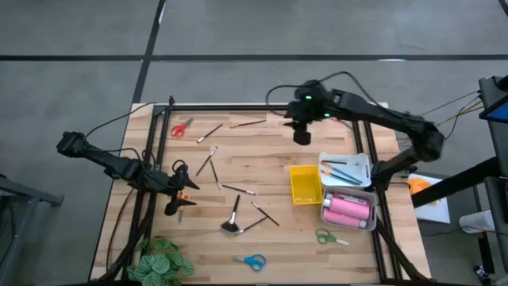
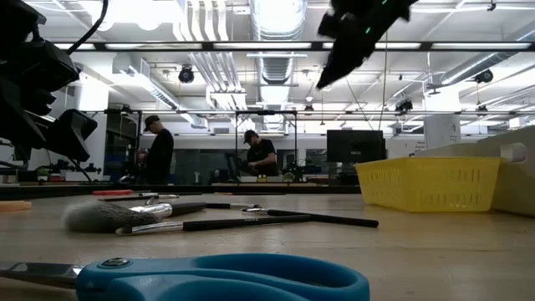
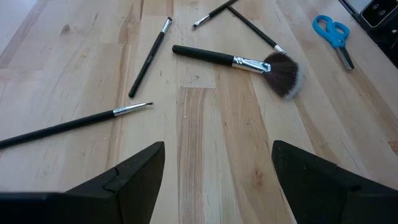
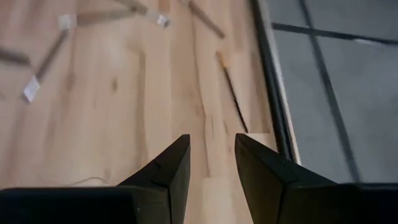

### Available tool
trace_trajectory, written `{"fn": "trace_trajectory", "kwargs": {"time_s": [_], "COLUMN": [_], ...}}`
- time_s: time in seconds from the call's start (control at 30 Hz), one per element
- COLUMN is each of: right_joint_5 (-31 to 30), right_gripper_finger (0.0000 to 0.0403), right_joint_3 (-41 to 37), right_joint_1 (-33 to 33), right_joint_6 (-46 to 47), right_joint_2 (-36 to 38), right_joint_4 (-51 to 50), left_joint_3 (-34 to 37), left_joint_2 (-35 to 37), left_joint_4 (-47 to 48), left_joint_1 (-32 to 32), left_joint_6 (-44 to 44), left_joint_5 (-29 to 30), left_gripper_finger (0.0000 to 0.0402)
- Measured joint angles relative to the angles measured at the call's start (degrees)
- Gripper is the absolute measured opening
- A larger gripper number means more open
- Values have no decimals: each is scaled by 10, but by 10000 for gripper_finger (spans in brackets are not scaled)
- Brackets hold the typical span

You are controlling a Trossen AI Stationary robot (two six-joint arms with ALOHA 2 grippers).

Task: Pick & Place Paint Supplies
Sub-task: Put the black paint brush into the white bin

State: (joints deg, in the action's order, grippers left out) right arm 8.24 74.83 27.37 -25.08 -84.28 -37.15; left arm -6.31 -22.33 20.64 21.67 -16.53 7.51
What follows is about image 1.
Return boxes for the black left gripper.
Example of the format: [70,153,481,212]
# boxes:
[152,163,201,208]

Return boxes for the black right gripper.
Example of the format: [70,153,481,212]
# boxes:
[283,101,318,129]

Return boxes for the thin brown paint brush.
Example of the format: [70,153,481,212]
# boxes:
[229,118,267,129]

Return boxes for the large fluffy brush black handle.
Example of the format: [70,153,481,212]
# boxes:
[220,194,242,235]

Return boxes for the pink paint bottle white cap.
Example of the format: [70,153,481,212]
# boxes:
[322,207,368,230]
[322,192,371,221]

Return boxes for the yellow plastic basket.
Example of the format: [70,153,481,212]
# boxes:
[289,164,324,207]

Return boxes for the white plastic basket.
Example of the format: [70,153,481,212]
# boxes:
[317,151,373,188]

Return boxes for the green potted plant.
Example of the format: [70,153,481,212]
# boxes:
[125,236,196,286]

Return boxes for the grey plastic basket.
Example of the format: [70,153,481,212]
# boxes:
[319,184,378,232]

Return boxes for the orange cloth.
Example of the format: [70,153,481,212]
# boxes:
[408,177,437,204]

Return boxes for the grey metal table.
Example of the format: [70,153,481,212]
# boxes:
[0,172,64,286]

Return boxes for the black diagonal beam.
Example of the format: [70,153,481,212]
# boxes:
[410,157,501,208]

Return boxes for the white paper sheet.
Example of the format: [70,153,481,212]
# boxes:
[406,172,452,225]

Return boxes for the black equipment stand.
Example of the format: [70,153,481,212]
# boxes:
[478,74,508,223]

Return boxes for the monitor with blue screen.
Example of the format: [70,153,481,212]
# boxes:
[478,94,508,125]

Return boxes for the white paper towel roll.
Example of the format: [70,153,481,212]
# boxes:
[459,209,495,234]

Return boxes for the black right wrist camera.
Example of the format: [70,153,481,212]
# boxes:
[292,125,312,146]

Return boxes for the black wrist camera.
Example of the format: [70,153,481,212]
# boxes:
[292,125,312,146]
[164,193,182,218]

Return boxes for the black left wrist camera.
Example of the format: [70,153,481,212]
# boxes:
[164,193,182,218]

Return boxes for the orange handled scissors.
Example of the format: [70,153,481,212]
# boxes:
[175,190,192,224]

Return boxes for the black metal rig frame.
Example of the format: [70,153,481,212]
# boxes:
[94,95,432,285]

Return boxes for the red handled scissors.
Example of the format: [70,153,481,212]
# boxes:
[170,117,194,139]

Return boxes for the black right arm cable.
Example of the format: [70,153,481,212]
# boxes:
[265,71,382,116]

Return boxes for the brown cable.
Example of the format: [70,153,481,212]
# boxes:
[105,186,136,272]

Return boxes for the blue handled scissors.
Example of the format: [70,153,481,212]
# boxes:
[231,253,267,273]

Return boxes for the green handled scissors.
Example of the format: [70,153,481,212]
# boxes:
[314,227,351,247]

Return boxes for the bundle of coloured cables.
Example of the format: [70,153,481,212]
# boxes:
[420,90,483,139]

